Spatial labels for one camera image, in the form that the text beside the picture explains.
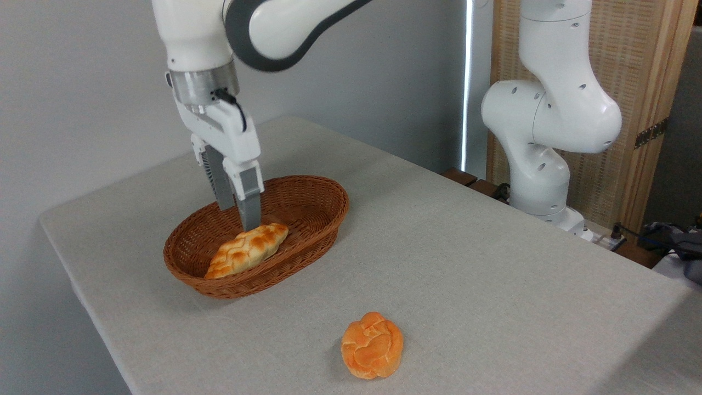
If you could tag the metal screen hinge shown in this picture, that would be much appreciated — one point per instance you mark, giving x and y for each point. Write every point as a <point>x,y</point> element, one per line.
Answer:
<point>651,133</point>

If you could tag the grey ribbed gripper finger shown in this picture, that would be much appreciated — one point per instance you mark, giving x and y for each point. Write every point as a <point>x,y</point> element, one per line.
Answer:
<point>248,192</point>
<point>216,181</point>

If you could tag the dark brown wooden block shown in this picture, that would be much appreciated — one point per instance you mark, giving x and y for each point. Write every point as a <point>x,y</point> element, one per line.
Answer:
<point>485,190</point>
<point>459,176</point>

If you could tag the brown oval wicker basket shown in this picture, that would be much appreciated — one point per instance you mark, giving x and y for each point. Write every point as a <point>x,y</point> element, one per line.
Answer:
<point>307,214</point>

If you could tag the long braided bread loaf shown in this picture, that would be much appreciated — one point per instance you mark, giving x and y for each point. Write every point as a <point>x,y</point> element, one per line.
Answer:
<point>247,249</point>

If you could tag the grey tablecloth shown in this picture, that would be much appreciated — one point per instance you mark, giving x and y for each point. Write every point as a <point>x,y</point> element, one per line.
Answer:
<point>439,236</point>

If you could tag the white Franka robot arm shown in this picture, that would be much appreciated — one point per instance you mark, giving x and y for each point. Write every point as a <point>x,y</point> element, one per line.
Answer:
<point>565,109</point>

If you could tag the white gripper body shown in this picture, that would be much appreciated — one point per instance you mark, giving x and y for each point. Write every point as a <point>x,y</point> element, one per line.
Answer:
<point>225,131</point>

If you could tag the round orange knotted bread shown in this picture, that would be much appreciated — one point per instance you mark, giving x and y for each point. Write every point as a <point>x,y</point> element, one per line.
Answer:
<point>372,345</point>

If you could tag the grey blue bundled object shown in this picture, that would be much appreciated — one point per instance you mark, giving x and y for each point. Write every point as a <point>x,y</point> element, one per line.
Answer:
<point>685,247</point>

